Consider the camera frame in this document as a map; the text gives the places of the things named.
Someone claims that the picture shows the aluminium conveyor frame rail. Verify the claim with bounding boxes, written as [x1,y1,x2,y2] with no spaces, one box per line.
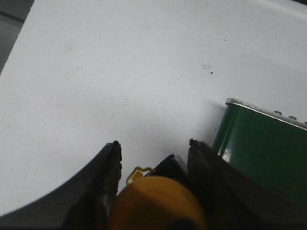
[225,98,307,130]

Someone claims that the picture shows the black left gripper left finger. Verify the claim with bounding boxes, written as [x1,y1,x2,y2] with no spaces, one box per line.
[0,141,122,230]

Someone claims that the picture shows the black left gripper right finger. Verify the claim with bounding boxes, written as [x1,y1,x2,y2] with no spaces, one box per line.
[188,139,307,230]

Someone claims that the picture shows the green conveyor belt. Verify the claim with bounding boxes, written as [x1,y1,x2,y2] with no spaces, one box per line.
[213,104,307,206]

